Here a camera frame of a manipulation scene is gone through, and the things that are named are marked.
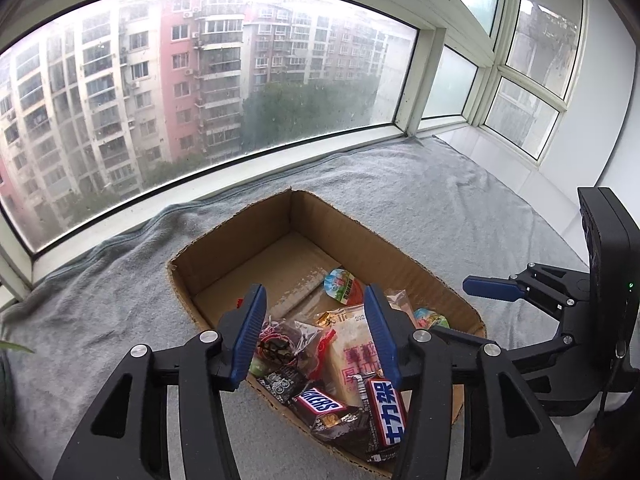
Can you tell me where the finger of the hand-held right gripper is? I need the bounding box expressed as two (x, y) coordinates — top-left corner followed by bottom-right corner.
(462, 262), (592, 322)
(430, 325), (576, 367)

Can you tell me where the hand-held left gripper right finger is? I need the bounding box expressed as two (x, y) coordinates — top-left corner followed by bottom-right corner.
(363, 284), (578, 480)

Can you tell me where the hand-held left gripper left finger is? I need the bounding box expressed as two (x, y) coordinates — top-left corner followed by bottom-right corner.
(52, 284), (268, 480)

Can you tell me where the clear packet of dark dates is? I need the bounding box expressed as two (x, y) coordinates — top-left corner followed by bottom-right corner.
(255, 315), (326, 367)

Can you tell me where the colourful small candy packet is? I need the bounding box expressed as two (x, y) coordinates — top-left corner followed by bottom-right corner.
(414, 307), (451, 331)

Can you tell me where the clear bread packet red print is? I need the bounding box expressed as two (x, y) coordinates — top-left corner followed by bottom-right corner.
(312, 290), (418, 406)

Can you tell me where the black cookie packet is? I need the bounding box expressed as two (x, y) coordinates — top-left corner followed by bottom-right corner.
(262, 365), (313, 403)

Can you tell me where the jelly cup with colourful lid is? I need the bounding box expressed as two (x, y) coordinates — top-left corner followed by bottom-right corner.
(322, 268), (365, 306)

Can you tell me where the chocolate bar with red label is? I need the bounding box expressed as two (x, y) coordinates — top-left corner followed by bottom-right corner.
(362, 377), (408, 463)

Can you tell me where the brown chocolate bar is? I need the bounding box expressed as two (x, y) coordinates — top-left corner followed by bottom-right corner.
(287, 387), (373, 448)

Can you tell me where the brown cardboard box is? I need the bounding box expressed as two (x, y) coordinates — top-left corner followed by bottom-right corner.
(167, 189), (487, 478)

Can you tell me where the grey fleece blanket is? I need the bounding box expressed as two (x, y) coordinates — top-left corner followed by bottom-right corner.
(0, 135), (596, 480)

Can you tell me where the green tree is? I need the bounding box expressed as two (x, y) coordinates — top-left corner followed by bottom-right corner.
(240, 77), (381, 148)

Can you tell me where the white framed window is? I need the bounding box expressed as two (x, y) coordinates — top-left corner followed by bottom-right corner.
(0, 0), (601, 311)

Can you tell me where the pink and white apartment building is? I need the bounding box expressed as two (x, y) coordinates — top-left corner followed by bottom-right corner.
(0, 0), (391, 241)

